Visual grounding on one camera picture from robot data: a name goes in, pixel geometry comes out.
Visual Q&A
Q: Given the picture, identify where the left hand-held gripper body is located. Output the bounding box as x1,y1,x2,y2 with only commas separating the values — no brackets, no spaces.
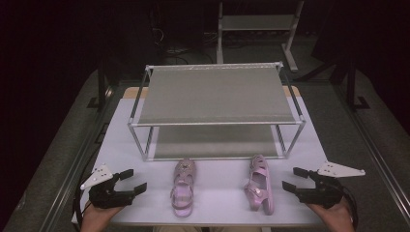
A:
79,162,135,210

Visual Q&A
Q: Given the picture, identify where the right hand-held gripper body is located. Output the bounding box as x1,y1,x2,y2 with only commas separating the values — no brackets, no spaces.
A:
295,160,366,210

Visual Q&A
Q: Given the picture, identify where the pink sandal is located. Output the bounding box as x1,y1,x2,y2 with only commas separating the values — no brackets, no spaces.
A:
169,157,197,218
243,153,276,217

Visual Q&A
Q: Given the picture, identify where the grey two-tier shoe rack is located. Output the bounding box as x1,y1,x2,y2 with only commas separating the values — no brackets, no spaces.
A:
127,61,307,162

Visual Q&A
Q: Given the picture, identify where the person's left hand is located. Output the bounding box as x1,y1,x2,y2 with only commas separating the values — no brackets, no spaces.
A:
79,200,124,232

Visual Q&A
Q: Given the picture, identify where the person's right hand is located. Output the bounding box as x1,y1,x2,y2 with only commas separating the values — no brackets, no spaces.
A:
306,197,356,232

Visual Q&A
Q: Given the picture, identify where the black floor stand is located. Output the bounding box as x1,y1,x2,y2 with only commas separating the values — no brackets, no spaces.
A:
86,59,114,112
345,59,371,112

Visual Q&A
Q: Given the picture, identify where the white metal stand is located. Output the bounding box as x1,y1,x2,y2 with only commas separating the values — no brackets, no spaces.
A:
216,0,306,73

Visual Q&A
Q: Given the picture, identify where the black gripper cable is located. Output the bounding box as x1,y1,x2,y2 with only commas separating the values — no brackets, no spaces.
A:
72,173,95,232
337,183,360,230

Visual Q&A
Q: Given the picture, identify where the metal floor rail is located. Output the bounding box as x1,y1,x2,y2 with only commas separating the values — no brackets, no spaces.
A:
333,85,410,223
38,86,114,232

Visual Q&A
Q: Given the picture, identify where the tangle of floor cables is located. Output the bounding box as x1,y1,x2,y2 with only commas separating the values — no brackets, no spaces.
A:
150,27,220,66

